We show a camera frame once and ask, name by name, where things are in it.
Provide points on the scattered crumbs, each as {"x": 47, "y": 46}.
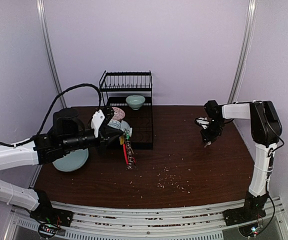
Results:
{"x": 173, "y": 173}

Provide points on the grey slotted front rail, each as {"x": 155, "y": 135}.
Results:
{"x": 204, "y": 222}

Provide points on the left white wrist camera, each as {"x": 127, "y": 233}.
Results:
{"x": 100, "y": 118}

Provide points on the left aluminium frame post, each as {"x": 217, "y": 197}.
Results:
{"x": 47, "y": 43}

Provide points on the light green ceramic bowl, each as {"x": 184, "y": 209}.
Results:
{"x": 135, "y": 102}

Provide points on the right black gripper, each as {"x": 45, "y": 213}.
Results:
{"x": 209, "y": 134}

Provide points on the right aluminium frame post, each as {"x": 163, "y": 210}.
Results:
{"x": 244, "y": 51}

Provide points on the pink patterned bowl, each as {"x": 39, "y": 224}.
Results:
{"x": 119, "y": 114}

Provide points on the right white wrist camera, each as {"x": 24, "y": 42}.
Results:
{"x": 202, "y": 122}

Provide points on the aluminium frame post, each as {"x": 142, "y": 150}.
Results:
{"x": 47, "y": 43}
{"x": 244, "y": 51}

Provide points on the black wire dish rack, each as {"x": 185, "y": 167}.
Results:
{"x": 133, "y": 93}

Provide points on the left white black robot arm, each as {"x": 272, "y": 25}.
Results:
{"x": 67, "y": 134}

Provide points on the blue yellow patterned bowl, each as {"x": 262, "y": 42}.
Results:
{"x": 114, "y": 124}

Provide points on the large keyring with red grip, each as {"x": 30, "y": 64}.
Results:
{"x": 127, "y": 150}

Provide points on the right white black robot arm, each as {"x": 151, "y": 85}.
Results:
{"x": 266, "y": 130}

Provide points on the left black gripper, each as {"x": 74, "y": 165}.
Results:
{"x": 106, "y": 134}

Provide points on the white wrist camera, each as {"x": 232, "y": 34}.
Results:
{"x": 100, "y": 118}
{"x": 202, "y": 122}

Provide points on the pale blue plate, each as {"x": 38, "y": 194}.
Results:
{"x": 72, "y": 161}

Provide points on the pale blue tilted bowl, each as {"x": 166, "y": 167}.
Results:
{"x": 125, "y": 127}

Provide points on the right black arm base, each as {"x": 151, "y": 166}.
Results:
{"x": 244, "y": 213}

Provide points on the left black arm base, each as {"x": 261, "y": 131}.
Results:
{"x": 46, "y": 213}

